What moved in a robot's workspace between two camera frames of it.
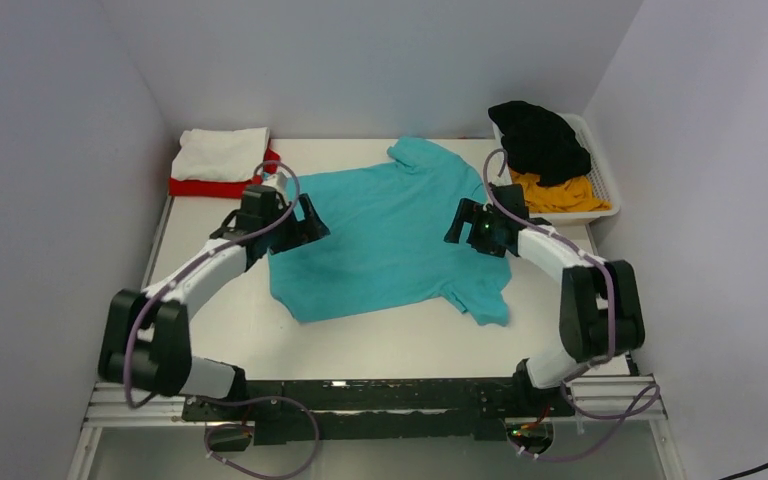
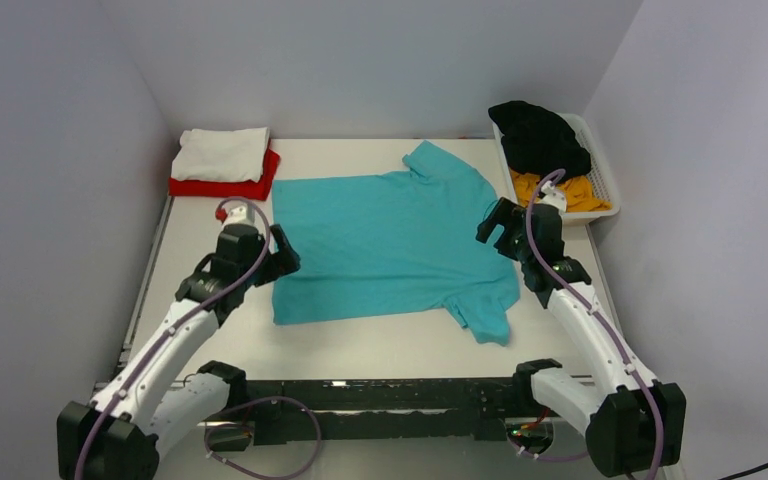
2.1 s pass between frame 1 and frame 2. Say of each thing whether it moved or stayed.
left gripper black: moved
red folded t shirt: stayed
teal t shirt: stayed
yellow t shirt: stayed
